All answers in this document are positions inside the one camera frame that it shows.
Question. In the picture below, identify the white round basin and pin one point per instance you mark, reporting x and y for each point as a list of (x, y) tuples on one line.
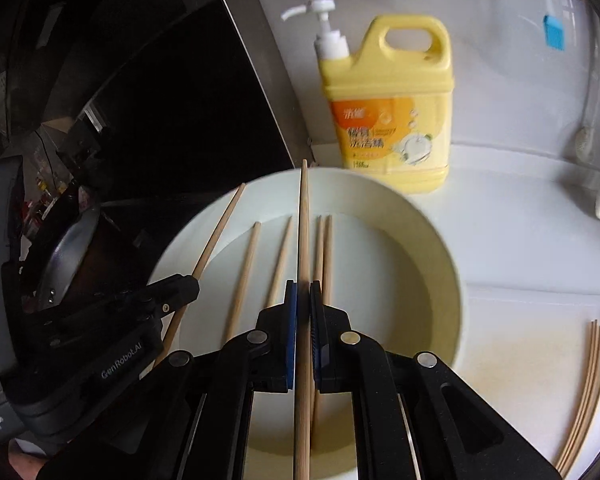
[(405, 300)]

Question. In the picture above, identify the person's left hand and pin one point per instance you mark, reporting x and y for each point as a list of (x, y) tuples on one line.
[(27, 462)]

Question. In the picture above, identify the bundle of wooden chopsticks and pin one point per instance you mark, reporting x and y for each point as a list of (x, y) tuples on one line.
[(590, 375)]

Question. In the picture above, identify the wooden chopstick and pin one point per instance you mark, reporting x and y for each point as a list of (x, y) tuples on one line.
[(220, 235), (245, 270), (281, 257), (304, 220), (328, 260)]

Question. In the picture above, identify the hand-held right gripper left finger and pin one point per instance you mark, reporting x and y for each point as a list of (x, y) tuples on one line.
[(291, 325)]

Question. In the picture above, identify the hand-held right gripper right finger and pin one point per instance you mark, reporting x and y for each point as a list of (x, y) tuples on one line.
[(316, 330)]

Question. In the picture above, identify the yellow dish soap pump bottle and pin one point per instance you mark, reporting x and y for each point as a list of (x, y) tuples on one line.
[(395, 110)]

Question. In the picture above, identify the blue silicone basting brush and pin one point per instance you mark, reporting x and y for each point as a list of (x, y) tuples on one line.
[(555, 32)]

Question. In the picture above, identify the dark wok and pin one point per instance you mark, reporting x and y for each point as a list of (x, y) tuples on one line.
[(65, 260)]

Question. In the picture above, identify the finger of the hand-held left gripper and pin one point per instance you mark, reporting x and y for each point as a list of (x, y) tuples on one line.
[(130, 317), (180, 287)]

